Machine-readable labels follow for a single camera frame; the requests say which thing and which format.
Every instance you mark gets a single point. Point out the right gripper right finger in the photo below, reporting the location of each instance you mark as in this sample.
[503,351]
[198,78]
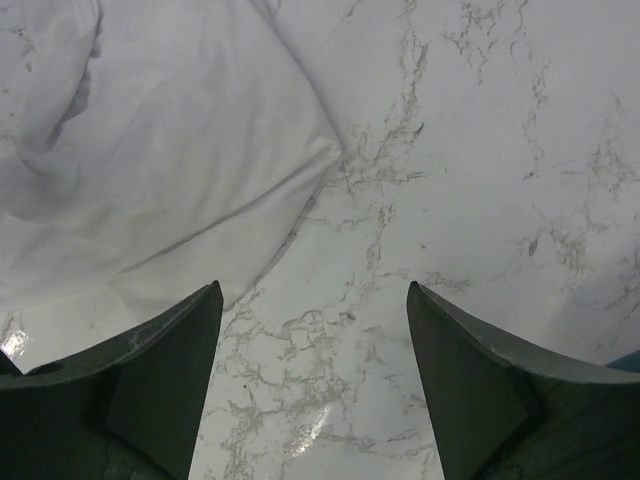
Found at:
[502,407]

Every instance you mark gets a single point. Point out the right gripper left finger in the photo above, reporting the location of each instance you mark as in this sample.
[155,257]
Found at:
[129,407]

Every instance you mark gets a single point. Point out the white t shirt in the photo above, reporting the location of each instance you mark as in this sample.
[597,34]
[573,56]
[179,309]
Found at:
[150,125]

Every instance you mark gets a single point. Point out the blue t shirt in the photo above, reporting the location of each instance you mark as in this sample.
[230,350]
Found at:
[629,363]

